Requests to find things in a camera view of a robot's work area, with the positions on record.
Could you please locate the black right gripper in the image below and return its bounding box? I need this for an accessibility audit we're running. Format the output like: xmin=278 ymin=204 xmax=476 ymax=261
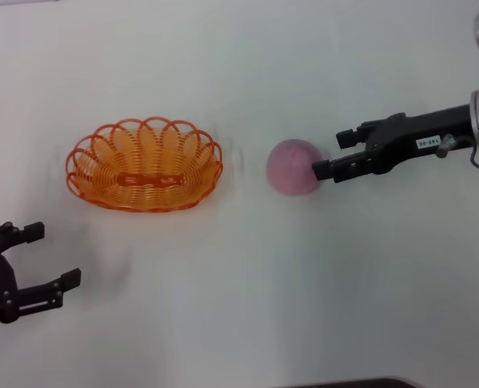
xmin=311 ymin=103 xmax=474 ymax=185

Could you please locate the pink peach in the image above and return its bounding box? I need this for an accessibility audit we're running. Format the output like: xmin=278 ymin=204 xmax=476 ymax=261
xmin=266 ymin=138 xmax=325 ymax=198

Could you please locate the orange plastic wire basket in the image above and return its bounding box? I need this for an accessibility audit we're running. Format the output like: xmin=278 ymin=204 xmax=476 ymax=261
xmin=64 ymin=116 xmax=224 ymax=213

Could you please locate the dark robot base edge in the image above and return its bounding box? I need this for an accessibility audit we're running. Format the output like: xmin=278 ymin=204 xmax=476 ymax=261
xmin=291 ymin=377 xmax=420 ymax=388

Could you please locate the right wrist cable with plug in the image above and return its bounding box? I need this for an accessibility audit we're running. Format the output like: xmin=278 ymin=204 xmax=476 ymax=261
xmin=435 ymin=133 xmax=479 ymax=175

